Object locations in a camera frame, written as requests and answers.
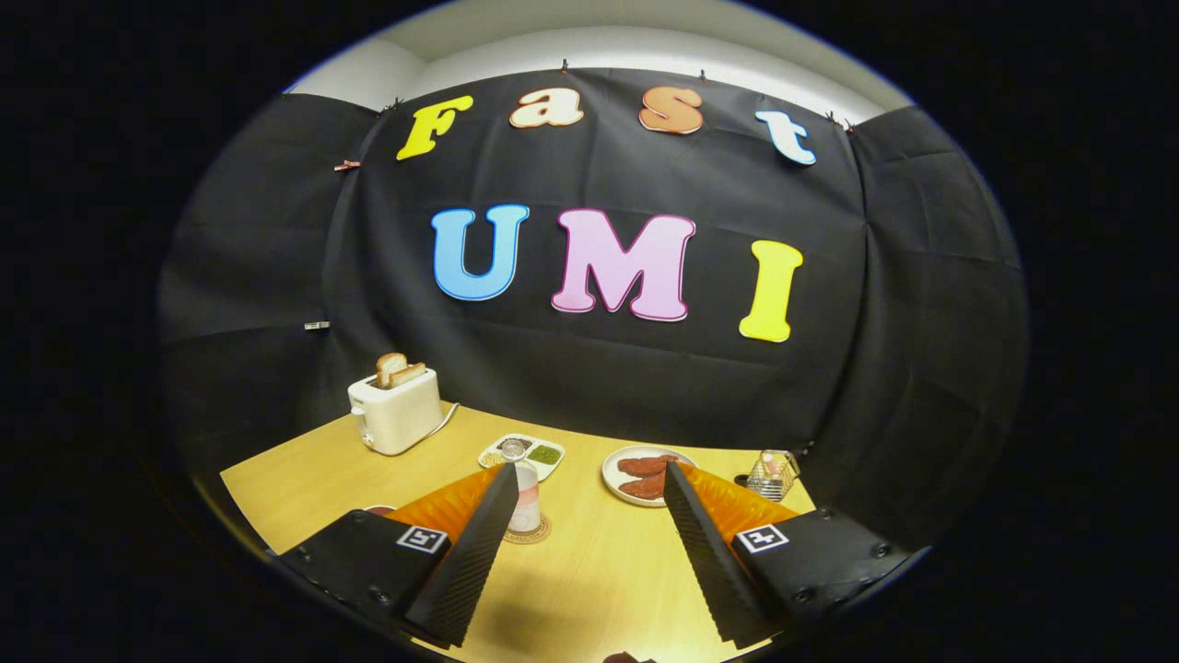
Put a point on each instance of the white round plate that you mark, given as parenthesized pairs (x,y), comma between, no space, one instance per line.
(612,474)

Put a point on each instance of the black backdrop cloth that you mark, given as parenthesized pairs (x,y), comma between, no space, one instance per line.
(571,368)

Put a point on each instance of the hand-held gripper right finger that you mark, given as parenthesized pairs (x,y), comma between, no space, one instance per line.
(705,562)

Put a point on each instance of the red meat slice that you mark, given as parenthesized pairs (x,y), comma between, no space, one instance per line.
(645,488)
(645,463)

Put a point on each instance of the white divided seasoning dish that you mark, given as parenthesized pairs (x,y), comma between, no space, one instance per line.
(545,454)

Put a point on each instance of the wooden table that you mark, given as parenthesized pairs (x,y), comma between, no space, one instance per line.
(599,562)

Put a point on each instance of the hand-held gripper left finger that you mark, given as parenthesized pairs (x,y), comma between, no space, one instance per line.
(474,562)

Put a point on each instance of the clear juice bottle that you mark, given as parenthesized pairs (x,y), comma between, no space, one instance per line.
(527,497)

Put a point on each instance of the toast slice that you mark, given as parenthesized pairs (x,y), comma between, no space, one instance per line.
(389,364)
(410,373)

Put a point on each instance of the round cork coaster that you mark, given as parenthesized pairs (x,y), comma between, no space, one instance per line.
(542,533)

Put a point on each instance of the white toaster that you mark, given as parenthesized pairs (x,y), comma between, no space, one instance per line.
(401,419)

